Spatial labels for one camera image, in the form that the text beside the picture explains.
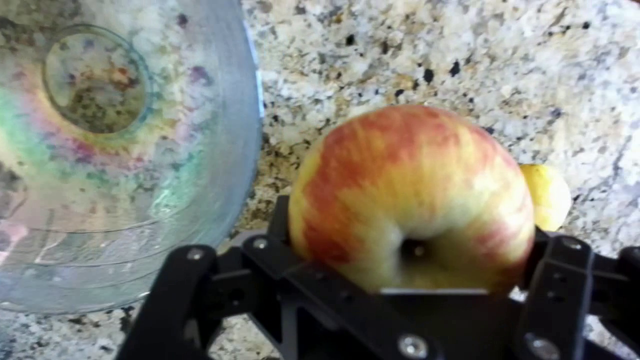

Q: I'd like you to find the yellow lemon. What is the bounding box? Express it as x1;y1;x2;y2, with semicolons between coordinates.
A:
521;163;573;232

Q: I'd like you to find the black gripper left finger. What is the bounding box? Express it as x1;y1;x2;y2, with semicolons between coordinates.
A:
117;194;382;360

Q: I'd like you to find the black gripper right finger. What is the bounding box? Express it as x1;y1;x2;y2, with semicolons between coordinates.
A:
510;230;640;360

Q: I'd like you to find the clear glass bowl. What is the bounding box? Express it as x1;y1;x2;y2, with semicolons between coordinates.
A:
0;0;262;314

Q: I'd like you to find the red yellow apple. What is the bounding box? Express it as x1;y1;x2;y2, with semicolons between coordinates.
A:
288;104;534;292

